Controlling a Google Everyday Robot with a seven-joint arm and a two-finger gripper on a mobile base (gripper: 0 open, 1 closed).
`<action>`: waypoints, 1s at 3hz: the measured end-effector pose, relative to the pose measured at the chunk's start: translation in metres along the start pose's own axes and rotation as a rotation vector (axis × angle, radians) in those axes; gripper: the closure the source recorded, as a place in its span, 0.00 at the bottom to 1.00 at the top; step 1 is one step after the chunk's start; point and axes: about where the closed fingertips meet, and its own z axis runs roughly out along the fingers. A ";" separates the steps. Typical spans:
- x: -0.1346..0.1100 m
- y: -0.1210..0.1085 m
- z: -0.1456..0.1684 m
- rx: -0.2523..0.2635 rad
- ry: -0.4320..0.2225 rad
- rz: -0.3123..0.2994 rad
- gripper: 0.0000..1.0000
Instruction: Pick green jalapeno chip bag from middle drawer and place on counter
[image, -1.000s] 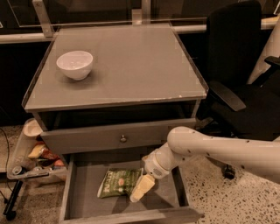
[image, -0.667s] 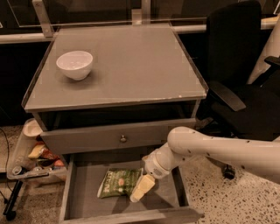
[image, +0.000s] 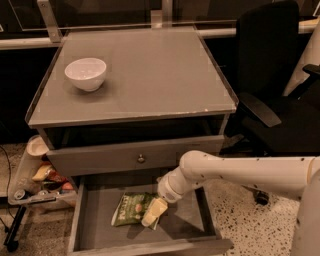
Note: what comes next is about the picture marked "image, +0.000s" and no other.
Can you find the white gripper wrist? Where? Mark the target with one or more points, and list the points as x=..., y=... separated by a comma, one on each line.
x=166, y=193

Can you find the green jalapeno chip bag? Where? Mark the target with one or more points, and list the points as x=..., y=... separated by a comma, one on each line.
x=131, y=208

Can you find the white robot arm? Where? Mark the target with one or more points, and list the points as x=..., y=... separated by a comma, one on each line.
x=296, y=177

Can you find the open grey middle drawer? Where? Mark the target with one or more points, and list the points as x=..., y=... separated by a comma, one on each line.
x=185, y=229

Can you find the round metal drawer knob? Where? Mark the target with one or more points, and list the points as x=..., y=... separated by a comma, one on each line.
x=141, y=158

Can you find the closed grey top drawer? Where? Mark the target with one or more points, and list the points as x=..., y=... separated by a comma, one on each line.
x=123, y=157

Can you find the grey wooden drawer cabinet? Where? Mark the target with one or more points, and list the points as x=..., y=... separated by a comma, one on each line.
x=160, y=84

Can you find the red snack bag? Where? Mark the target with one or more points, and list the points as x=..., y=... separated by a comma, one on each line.
x=54, y=176

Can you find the yellow snack bag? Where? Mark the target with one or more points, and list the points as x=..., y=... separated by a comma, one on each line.
x=42, y=173

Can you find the white bowl in bin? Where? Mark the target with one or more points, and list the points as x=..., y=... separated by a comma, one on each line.
x=36, y=146

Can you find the soda can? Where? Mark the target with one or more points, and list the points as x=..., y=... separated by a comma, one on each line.
x=20, y=194

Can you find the white ceramic bowl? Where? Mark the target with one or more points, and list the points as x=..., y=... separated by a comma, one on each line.
x=86, y=74

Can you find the black cart stand leg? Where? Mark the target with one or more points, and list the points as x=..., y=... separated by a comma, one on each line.
x=10, y=243

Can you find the black office chair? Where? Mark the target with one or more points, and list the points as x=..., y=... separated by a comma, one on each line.
x=272, y=123

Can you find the metal railing bar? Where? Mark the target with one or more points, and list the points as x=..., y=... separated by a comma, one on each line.
x=11, y=44

